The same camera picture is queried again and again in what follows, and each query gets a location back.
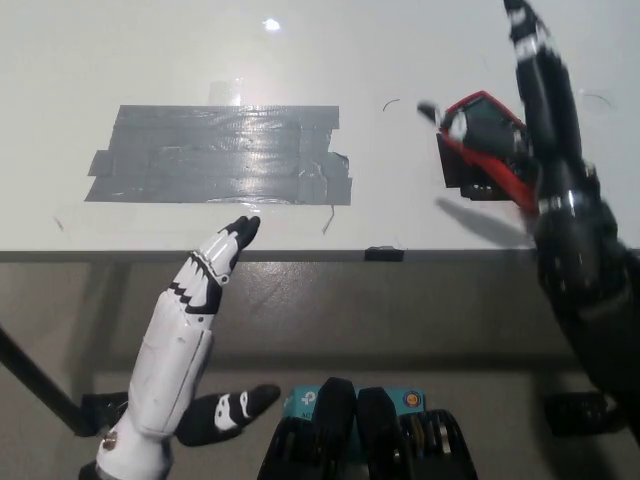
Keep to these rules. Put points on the white and black left hand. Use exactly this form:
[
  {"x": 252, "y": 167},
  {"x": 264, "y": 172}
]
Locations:
[{"x": 170, "y": 350}]

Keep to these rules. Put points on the black and white right hand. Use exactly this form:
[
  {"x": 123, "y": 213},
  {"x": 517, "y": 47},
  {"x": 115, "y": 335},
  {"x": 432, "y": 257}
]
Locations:
[{"x": 550, "y": 125}]

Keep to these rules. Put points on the red multimeter with black stand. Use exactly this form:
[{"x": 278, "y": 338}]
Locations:
[{"x": 500, "y": 172}]

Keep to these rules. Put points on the black and teal robot torso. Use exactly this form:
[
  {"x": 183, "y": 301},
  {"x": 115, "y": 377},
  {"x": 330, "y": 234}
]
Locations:
[{"x": 340, "y": 415}]

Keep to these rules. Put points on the black tape patch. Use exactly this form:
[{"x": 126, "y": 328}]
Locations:
[{"x": 452, "y": 170}]

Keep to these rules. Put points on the black diagonal table brace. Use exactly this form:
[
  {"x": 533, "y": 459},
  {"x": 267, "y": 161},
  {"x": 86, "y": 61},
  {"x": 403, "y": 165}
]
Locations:
[{"x": 35, "y": 375}]

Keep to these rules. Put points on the small black tape strip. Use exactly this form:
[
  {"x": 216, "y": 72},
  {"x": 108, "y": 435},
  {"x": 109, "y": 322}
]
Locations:
[{"x": 383, "y": 254}]

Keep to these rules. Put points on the clear tape piece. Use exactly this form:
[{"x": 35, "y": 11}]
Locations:
[{"x": 226, "y": 94}]

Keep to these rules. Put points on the grey duct tape patch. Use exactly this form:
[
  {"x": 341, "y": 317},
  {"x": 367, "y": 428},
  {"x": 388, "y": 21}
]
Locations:
[{"x": 220, "y": 160}]

